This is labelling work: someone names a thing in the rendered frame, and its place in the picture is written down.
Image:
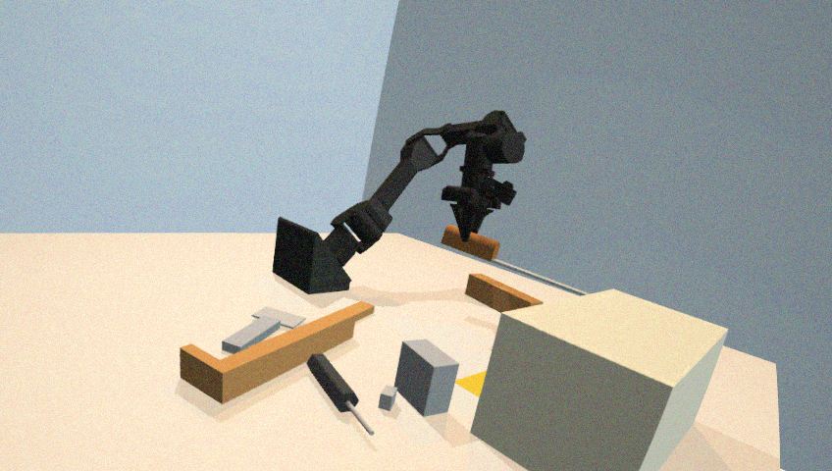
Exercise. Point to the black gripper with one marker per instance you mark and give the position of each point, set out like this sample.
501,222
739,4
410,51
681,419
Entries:
471,207

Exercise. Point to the black-handled tool with grey metal rod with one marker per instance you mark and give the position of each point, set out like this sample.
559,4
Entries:
338,390

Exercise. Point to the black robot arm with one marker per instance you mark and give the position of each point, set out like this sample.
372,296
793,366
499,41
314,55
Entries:
494,140

